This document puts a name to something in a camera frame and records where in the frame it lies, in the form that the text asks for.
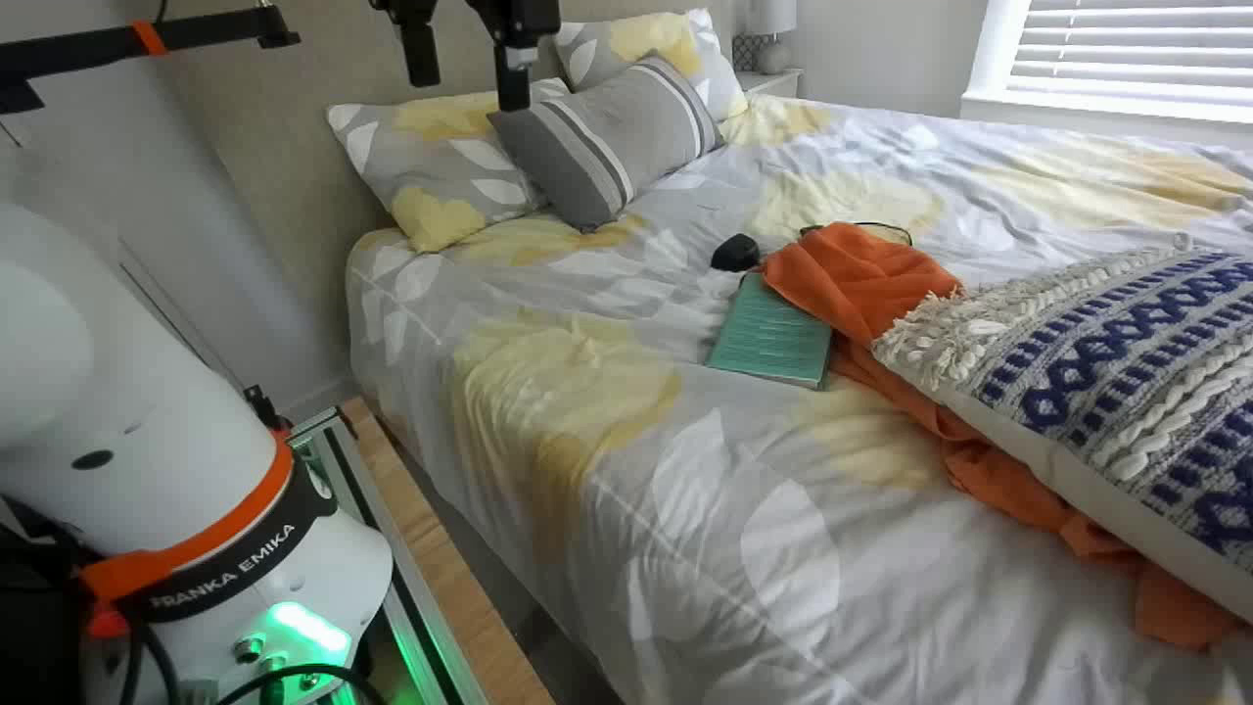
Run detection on gray striped pillow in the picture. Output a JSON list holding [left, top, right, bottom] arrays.
[[485, 50, 729, 237]]

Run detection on small black device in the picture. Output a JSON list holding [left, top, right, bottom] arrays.
[[707, 233, 768, 275]]

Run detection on wooden base board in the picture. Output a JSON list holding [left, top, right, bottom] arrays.
[[332, 391, 557, 705]]

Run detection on white window blinds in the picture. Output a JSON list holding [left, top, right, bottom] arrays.
[[1006, 0, 1253, 109]]

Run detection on gray nightstand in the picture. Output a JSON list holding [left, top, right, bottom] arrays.
[[738, 66, 805, 101]]

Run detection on gray yellow floral duvet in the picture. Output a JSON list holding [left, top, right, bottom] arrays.
[[342, 89, 1253, 705]]

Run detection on blue white patterned pillow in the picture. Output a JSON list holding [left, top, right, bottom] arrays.
[[870, 233, 1253, 627]]

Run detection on white bedside lamp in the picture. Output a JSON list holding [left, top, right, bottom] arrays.
[[729, 0, 801, 79]]

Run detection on orange cloth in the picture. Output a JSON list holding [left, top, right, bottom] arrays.
[[759, 220, 1246, 653]]

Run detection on green book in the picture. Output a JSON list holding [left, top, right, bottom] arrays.
[[703, 268, 836, 391]]

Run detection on black base power cable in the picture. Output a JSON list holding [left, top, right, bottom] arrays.
[[116, 613, 382, 705]]

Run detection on white window frame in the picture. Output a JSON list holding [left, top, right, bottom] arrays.
[[959, 0, 1253, 132]]

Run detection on black camera boom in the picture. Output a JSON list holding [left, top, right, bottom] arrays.
[[0, 6, 304, 117]]

